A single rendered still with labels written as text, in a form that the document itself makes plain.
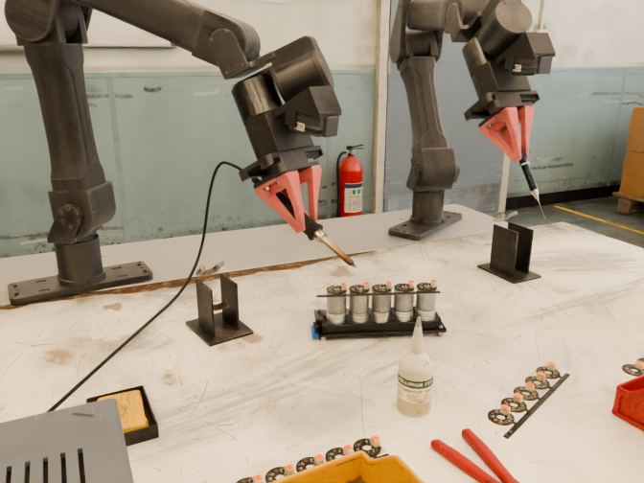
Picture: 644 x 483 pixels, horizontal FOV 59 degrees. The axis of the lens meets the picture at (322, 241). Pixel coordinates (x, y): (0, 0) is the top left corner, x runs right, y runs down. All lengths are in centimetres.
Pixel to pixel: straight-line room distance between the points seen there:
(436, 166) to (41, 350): 74
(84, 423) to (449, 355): 42
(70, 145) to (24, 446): 51
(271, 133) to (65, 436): 43
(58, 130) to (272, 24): 261
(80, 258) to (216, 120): 246
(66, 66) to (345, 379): 54
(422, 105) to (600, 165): 391
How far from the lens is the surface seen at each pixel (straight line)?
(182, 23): 77
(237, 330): 74
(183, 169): 330
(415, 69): 119
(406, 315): 72
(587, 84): 476
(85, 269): 91
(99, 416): 44
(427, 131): 115
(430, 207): 116
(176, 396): 63
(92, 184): 88
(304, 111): 69
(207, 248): 106
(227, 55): 75
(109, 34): 319
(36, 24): 85
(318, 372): 65
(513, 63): 91
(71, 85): 86
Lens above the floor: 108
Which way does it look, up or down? 18 degrees down
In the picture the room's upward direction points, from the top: straight up
